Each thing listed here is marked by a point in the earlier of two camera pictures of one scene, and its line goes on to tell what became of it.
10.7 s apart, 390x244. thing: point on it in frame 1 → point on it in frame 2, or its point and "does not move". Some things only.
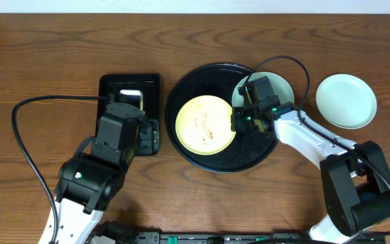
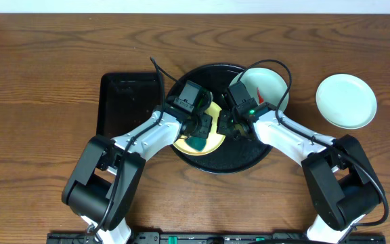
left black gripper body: x=151 y=136 → x=204 y=125
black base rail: x=110 y=233 does not move
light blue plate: x=346 y=101 does not move
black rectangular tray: x=113 y=84 does not move
